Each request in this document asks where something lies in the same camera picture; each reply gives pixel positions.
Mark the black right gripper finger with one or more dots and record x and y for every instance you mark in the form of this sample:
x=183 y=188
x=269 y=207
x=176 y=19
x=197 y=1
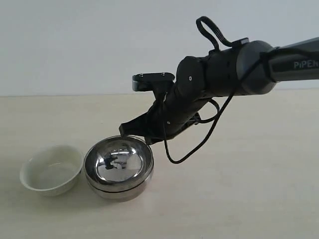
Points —
x=150 y=140

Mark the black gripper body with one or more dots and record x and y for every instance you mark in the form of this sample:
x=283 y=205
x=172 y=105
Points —
x=174 y=110

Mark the white ceramic bowl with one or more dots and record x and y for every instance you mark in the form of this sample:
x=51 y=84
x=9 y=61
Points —
x=52 y=171

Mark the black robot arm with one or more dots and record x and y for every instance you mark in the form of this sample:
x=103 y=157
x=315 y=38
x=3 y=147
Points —
x=251 y=68

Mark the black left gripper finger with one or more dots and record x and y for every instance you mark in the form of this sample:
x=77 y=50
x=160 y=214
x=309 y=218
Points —
x=139 y=126

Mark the steel bowl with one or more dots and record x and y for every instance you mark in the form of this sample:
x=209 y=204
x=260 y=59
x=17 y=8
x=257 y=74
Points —
x=123 y=195
x=118 y=163

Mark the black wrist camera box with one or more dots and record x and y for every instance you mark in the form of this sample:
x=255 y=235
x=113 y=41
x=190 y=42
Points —
x=158 y=83

